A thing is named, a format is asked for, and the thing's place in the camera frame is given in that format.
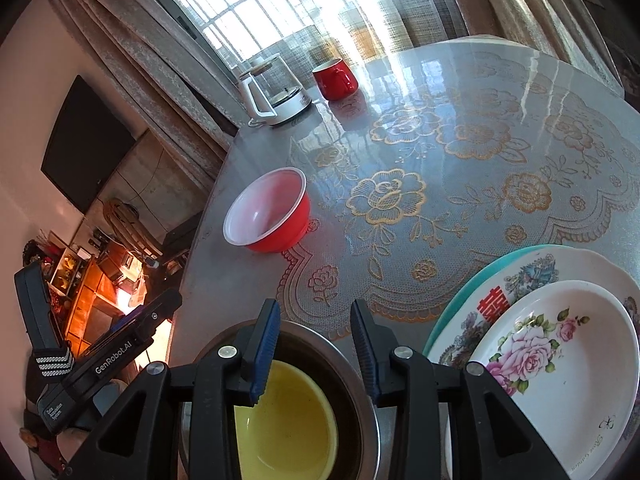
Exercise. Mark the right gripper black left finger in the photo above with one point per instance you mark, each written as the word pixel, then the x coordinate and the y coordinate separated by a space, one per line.
pixel 138 438

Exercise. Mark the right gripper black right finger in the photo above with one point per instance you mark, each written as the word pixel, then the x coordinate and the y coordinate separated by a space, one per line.
pixel 441 411

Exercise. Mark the white floral rose plate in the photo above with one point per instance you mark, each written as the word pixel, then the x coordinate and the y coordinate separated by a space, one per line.
pixel 567 354

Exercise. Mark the stainless steel bowl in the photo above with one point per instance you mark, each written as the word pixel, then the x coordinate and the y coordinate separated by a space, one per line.
pixel 357 429

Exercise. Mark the yellow plastic bowl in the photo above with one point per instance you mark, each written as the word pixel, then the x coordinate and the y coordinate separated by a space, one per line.
pixel 291 433

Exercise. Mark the red plastic bowl white inside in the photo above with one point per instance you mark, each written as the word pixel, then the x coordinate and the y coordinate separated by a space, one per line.
pixel 271 214

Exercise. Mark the white plate red character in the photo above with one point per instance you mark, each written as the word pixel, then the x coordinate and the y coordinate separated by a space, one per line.
pixel 458 340

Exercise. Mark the teal plate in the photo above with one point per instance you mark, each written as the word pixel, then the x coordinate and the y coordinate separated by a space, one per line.
pixel 473 283

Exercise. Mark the wooden chair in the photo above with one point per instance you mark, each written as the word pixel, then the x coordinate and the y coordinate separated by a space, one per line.
pixel 125 222

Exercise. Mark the beige curtain left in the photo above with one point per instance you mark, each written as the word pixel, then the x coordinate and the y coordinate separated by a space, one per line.
pixel 187 101

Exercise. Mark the beige curtain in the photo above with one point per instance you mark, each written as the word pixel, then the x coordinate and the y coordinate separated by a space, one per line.
pixel 187 101
pixel 564 29

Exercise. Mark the white glass electric kettle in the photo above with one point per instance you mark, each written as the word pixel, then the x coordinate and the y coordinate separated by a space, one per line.
pixel 271 92

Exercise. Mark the red ceramic mug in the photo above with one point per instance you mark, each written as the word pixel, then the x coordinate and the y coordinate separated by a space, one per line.
pixel 335 80

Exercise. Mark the beige curtain centre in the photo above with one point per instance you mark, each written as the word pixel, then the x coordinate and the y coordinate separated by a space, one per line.
pixel 564 29

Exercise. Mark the black wall television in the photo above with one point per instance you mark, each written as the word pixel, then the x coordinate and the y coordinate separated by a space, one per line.
pixel 86 145

